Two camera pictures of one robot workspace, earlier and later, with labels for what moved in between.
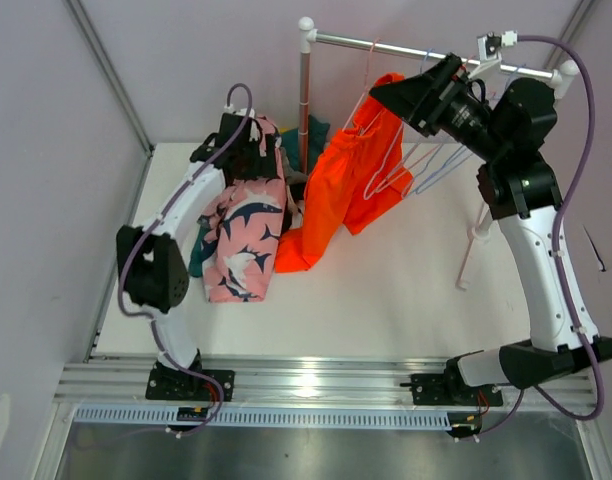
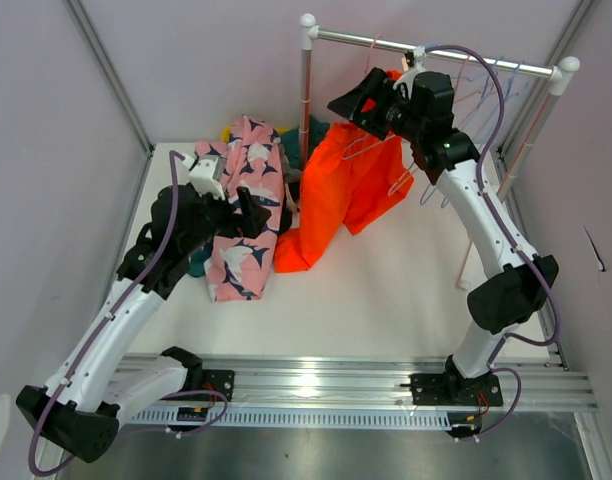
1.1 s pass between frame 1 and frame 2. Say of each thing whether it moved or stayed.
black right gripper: moved
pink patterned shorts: stayed
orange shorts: stayed
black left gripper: moved
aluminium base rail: stayed
